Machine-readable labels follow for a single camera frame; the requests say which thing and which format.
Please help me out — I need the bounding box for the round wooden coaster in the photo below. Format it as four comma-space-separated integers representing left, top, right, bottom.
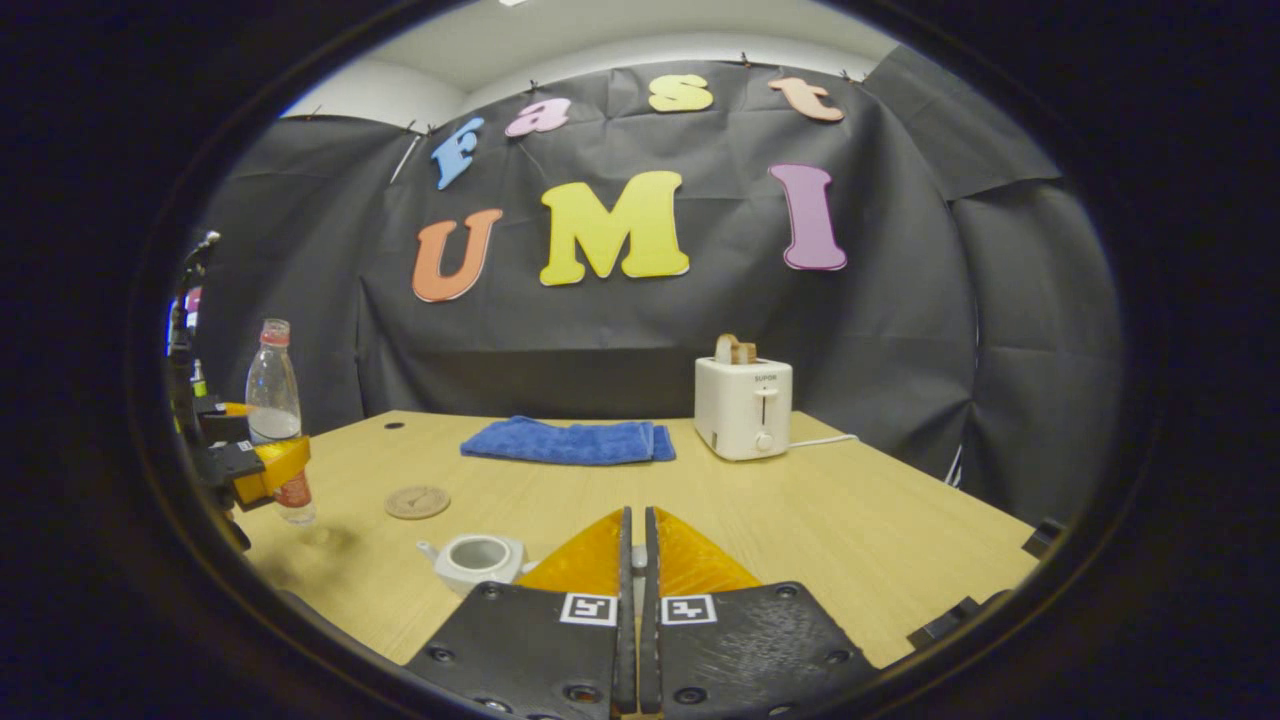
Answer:
384, 485, 452, 521

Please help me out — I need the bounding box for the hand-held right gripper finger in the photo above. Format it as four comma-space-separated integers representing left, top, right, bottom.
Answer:
640, 506, 881, 720
403, 506, 638, 720

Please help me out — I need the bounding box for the white toaster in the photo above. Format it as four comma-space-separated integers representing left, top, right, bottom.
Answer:
694, 355, 794, 462

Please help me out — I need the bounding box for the blue folded towel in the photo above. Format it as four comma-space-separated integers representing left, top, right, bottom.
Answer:
460, 415, 677, 467

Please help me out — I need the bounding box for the white floral teacup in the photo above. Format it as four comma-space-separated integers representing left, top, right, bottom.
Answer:
416, 532, 531, 598

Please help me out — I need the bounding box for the clear plastic water bottle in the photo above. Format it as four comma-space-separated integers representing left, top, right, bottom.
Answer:
245, 318, 317, 528

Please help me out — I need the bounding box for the black table edge bracket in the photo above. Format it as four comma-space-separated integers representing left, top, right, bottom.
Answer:
905, 590, 1011, 651
1020, 517, 1067, 559

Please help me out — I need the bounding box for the computer monitor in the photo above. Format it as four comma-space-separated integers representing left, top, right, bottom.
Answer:
165, 285, 203, 356

